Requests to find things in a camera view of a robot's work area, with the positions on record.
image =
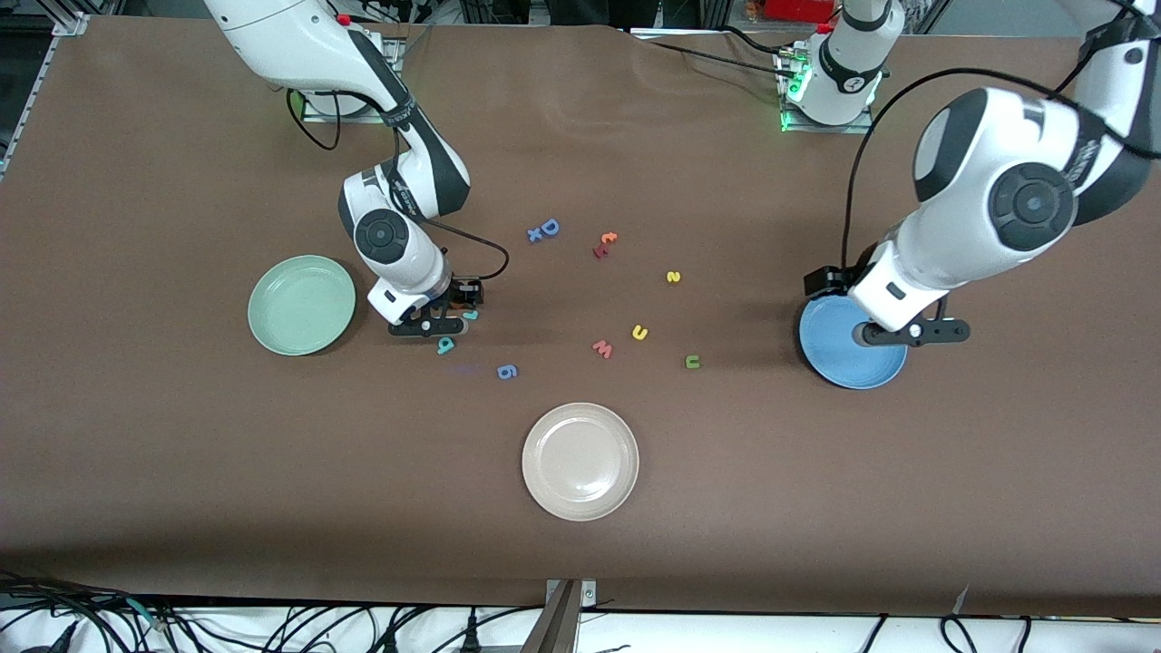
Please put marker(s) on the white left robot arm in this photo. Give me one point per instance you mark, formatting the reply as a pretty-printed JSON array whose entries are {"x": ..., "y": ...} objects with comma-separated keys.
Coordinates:
[{"x": 952, "y": 227}]

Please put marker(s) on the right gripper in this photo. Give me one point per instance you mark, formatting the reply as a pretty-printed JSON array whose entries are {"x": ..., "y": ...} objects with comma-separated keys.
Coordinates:
[{"x": 464, "y": 292}]

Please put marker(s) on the small beige paper tag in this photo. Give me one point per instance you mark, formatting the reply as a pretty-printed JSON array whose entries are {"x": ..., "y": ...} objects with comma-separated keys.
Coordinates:
[{"x": 961, "y": 597}]

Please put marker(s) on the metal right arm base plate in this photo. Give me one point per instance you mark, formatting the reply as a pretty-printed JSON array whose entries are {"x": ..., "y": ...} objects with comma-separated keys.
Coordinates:
[{"x": 354, "y": 116}]

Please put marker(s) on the red box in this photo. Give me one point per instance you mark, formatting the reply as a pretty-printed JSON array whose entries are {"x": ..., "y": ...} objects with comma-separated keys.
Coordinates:
[{"x": 798, "y": 9}]

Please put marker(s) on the beige plate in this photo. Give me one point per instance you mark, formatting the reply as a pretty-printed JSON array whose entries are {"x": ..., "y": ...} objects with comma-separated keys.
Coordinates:
[{"x": 580, "y": 462}]

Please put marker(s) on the teal foam letter q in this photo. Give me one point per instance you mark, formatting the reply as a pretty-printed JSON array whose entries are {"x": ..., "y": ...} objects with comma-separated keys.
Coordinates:
[{"x": 447, "y": 348}]

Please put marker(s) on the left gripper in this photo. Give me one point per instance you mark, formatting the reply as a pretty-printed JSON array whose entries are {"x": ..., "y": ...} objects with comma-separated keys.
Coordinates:
[{"x": 824, "y": 281}]

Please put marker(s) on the blue plate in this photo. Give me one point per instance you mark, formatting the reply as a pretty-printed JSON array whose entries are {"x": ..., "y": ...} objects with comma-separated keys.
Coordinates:
[{"x": 843, "y": 363}]

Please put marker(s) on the metal table edge bracket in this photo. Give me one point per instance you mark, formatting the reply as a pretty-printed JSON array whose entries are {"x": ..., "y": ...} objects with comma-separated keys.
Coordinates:
[{"x": 567, "y": 603}]

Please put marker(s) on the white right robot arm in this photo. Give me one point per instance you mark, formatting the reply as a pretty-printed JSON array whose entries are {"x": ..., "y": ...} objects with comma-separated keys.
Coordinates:
[{"x": 299, "y": 36}]

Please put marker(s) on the blue foam letter D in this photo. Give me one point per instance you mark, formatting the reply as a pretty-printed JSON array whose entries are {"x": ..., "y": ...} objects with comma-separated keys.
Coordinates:
[{"x": 555, "y": 229}]

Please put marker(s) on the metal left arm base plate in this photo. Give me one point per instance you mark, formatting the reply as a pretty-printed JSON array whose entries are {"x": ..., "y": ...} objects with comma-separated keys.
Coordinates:
[{"x": 862, "y": 129}]

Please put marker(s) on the aluminium frame profile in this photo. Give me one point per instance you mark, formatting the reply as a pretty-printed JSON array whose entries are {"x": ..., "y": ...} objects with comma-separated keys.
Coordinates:
[{"x": 36, "y": 91}]

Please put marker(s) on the pink foam letter w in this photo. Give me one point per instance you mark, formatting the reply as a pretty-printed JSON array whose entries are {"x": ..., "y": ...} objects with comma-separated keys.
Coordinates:
[{"x": 603, "y": 350}]

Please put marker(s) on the light green plate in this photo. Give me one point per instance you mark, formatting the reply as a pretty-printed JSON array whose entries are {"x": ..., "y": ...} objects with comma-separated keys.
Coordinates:
[{"x": 302, "y": 305}]

